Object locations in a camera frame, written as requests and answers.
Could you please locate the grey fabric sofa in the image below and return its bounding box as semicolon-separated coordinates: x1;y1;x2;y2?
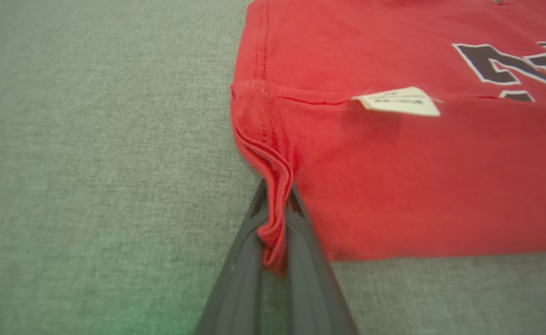
0;0;546;335

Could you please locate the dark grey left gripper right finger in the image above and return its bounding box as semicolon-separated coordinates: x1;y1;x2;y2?
284;181;360;335

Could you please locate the red white basketball jersey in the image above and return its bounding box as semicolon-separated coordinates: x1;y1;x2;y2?
230;0;546;276

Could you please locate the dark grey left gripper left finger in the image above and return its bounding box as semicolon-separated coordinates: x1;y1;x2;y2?
194;179;270;335

